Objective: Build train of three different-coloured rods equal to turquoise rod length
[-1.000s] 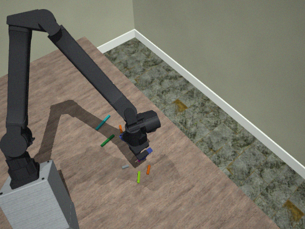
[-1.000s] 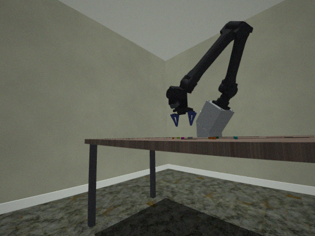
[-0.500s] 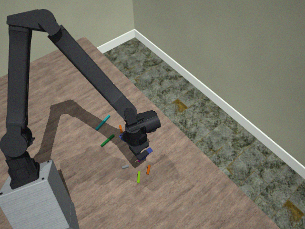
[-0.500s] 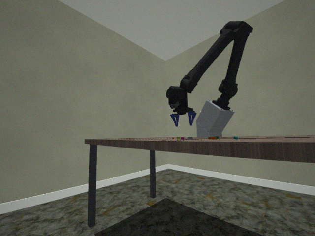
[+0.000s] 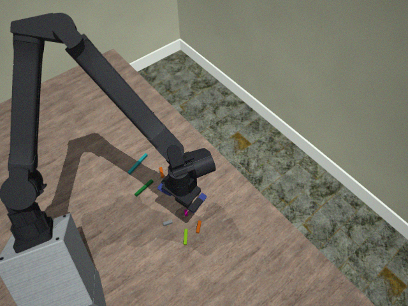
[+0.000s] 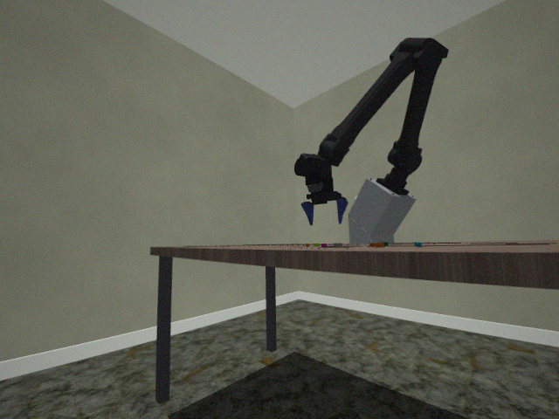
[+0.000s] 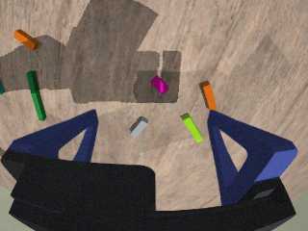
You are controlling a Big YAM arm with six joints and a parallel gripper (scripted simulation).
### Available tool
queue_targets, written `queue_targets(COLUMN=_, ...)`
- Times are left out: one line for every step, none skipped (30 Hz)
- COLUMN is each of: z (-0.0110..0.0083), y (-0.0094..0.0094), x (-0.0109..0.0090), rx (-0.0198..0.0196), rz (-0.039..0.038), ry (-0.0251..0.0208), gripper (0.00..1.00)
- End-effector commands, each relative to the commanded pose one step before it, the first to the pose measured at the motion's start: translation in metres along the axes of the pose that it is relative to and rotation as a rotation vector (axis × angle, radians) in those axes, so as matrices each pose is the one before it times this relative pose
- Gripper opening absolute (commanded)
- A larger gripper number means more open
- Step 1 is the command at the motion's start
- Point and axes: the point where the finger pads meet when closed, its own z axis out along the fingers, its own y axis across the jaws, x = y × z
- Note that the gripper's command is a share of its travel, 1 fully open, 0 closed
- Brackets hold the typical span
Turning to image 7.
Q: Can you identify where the magenta rod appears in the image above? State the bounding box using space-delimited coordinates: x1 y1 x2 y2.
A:
151 75 168 94

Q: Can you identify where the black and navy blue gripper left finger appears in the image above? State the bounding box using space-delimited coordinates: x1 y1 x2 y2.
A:
8 109 98 162

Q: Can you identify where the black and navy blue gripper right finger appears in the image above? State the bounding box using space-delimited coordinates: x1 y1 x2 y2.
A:
207 110 298 205

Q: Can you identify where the orange rectangular bar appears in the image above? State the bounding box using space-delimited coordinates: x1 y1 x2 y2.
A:
13 29 39 51
201 81 217 111

